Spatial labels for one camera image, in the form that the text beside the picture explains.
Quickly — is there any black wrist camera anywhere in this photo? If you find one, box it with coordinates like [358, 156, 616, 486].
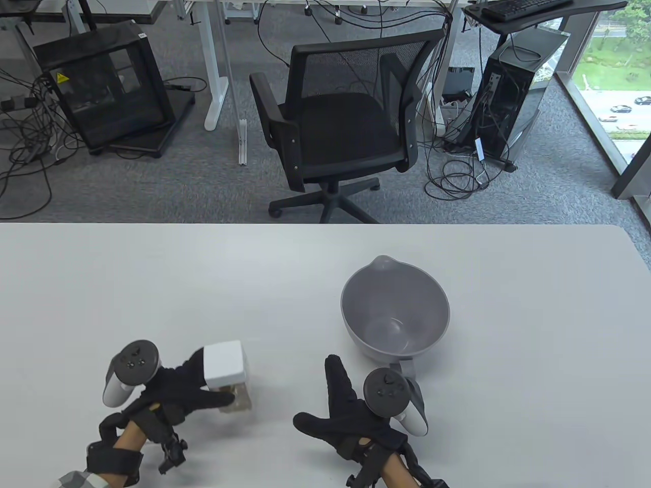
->
[345, 441, 390, 488]
[157, 435, 189, 474]

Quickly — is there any black computer tower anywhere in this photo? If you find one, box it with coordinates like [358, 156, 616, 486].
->
[442, 24, 571, 172]

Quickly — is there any tangle of black floor cables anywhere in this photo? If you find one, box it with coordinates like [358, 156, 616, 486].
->
[0, 65, 90, 221]

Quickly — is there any black flat box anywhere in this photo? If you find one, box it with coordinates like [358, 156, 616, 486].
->
[440, 67, 477, 103]

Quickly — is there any black keyboard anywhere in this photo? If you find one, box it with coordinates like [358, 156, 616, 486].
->
[481, 0, 576, 22]

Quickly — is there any clear plastic jar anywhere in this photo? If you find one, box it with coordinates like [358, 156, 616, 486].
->
[219, 379, 253, 413]

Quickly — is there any gray window frame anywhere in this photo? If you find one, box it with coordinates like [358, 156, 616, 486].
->
[556, 0, 651, 200]

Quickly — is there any black desk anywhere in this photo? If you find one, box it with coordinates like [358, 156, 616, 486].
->
[464, 0, 629, 36]

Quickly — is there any gray power strip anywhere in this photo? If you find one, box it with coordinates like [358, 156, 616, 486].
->
[0, 96, 39, 113]

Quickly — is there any person's right hand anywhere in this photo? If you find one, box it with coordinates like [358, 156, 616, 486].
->
[293, 354, 407, 461]

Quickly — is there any white square jar lid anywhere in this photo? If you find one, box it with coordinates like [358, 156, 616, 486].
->
[203, 340, 249, 391]

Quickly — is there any white desk leg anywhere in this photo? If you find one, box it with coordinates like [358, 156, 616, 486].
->
[193, 0, 238, 132]
[431, 8, 466, 136]

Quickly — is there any black glass-door enclosure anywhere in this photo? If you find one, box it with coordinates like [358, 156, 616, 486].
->
[33, 19, 197, 159]

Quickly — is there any gray salad bowl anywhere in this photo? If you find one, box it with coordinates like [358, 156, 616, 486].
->
[340, 255, 451, 380]

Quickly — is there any coil of black cables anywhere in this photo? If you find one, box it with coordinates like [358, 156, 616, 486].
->
[424, 135, 493, 200]

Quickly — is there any person's left hand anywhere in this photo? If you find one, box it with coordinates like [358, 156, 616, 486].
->
[127, 348, 235, 442]

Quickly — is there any white black hand controller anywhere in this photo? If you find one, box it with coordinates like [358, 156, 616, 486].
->
[362, 368, 429, 437]
[103, 340, 161, 408]

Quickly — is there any black mesh office chair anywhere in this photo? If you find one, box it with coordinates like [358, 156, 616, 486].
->
[249, 28, 447, 224]

